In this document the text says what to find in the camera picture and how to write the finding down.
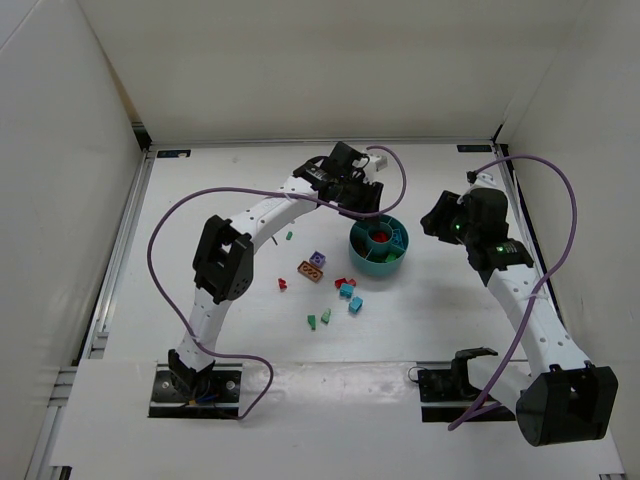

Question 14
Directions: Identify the long teal lego brick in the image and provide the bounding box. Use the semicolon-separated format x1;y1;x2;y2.
391;229;405;248

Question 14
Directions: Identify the teal divided round container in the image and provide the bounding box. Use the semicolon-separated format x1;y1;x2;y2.
348;215;409;278

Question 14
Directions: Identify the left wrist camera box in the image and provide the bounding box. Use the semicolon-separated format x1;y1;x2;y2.
363;153;389;173

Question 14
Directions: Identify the purple cable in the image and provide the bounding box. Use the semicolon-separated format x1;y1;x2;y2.
148;144;408;420
446;154;579;432

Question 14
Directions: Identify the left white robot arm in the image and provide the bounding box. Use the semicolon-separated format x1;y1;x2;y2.
168;142;387;396

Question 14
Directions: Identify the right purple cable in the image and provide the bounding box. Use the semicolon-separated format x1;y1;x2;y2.
446;154;579;432

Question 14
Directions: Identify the big red lego block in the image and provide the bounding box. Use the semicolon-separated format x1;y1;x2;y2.
371;231;389;243

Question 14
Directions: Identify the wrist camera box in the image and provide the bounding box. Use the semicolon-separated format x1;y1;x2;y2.
363;153;389;173
467;171;498;189

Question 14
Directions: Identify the purple square lego plate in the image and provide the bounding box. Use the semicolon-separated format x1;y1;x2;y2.
309;251;326;268

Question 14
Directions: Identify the teal sloped lego brick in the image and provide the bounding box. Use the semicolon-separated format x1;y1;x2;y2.
339;279;357;298

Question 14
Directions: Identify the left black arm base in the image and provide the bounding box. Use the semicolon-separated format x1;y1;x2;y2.
148;363;243;420

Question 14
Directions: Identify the orange flat lego plate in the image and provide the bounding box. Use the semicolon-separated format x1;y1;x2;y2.
297;261;323;283

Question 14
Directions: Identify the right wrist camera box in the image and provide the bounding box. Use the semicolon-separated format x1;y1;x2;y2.
467;171;498;189

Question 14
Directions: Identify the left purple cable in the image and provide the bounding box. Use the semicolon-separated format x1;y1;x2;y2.
148;144;408;420

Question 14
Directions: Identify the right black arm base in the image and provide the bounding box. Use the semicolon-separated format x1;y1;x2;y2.
407;347;530;424

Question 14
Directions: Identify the teal studded lego brick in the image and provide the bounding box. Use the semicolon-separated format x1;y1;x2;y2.
348;296;364;315

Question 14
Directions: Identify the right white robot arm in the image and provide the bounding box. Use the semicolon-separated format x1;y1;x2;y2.
421;187;618;446

